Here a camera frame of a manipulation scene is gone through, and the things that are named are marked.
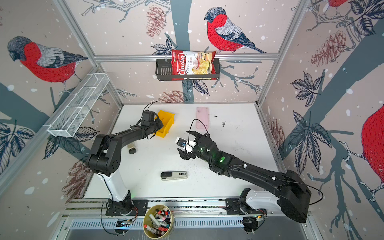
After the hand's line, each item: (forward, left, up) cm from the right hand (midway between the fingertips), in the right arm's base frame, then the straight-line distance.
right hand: (181, 141), depth 74 cm
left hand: (+22, +17, -12) cm, 30 cm away
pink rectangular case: (+36, -10, -21) cm, 43 cm away
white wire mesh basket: (+3, +55, +11) cm, 57 cm away
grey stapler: (-12, +7, -17) cm, 22 cm away
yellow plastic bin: (+25, +14, -13) cm, 31 cm away
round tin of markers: (-32, +8, -13) cm, 36 cm away
